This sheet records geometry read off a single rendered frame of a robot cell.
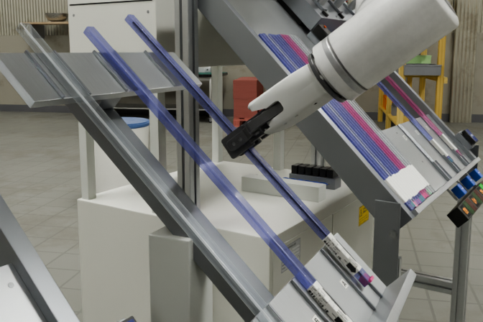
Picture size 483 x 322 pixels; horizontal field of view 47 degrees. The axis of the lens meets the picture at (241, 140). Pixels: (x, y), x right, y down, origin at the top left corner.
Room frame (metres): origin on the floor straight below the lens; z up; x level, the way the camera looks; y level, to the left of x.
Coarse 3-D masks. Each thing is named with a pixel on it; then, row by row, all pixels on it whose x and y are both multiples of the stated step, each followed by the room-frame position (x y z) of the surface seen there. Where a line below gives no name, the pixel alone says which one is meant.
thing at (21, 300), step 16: (0, 272) 0.48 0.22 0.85; (16, 272) 0.48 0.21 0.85; (0, 288) 0.46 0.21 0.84; (16, 288) 0.47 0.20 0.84; (0, 304) 0.45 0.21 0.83; (16, 304) 0.46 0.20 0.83; (32, 304) 0.47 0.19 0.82; (0, 320) 0.44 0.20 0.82; (16, 320) 0.45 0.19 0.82; (32, 320) 0.46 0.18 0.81
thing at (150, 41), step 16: (128, 16) 0.84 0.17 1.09; (144, 32) 0.83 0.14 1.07; (160, 48) 0.82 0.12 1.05; (176, 64) 0.81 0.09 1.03; (192, 80) 0.81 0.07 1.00; (208, 112) 0.78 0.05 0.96; (224, 128) 0.77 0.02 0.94; (256, 160) 0.75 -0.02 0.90; (272, 176) 0.74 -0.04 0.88; (288, 192) 0.73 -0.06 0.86; (304, 208) 0.72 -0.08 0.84; (320, 224) 0.72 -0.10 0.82
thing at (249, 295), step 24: (24, 24) 0.64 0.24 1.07; (48, 48) 0.63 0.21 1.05; (72, 96) 0.60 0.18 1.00; (96, 120) 0.59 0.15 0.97; (120, 144) 0.58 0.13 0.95; (144, 168) 0.57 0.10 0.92; (168, 192) 0.56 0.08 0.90; (192, 216) 0.55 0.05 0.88; (192, 240) 0.54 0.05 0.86; (216, 264) 0.53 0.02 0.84; (240, 288) 0.52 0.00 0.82; (264, 312) 0.51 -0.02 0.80
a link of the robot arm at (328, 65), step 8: (320, 48) 0.69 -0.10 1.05; (328, 48) 0.68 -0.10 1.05; (320, 56) 0.68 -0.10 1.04; (328, 56) 0.68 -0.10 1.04; (320, 64) 0.68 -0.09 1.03; (328, 64) 0.67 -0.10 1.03; (336, 64) 0.67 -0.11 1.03; (320, 72) 0.69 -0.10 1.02; (328, 72) 0.67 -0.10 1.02; (336, 72) 0.67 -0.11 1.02; (344, 72) 0.67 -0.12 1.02; (328, 80) 0.67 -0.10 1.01; (336, 80) 0.67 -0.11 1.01; (344, 80) 0.67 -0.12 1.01; (352, 80) 0.67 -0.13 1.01; (336, 88) 0.68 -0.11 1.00; (344, 88) 0.68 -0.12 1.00; (352, 88) 0.68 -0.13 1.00; (360, 88) 0.68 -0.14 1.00; (344, 96) 0.68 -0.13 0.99; (352, 96) 0.69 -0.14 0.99
